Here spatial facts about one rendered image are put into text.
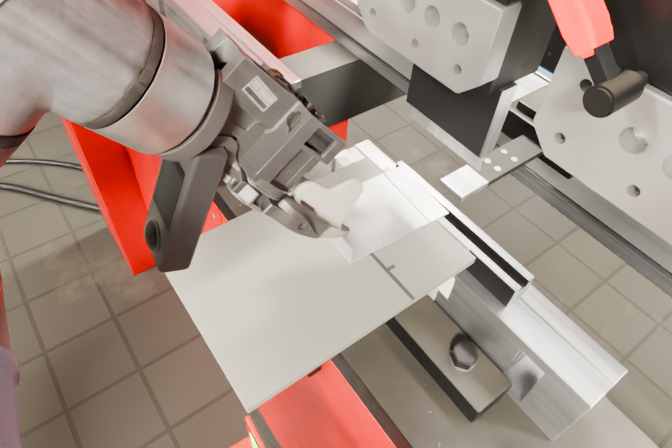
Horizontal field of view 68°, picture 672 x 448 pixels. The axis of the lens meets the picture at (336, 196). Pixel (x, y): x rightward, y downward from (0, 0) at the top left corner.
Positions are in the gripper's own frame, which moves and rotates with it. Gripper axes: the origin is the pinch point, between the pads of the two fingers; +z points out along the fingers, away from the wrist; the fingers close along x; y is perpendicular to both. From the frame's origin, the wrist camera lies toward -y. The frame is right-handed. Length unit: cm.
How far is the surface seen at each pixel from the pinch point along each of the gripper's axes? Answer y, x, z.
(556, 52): 42, 19, 49
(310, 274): -4.9, -3.4, 1.9
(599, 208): 22.1, -10.2, 32.0
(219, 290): -11.3, -0.7, -3.2
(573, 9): 20.8, -12.4, -14.9
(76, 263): -91, 94, 63
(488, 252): 8.4, -10.0, 13.7
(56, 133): -85, 165, 70
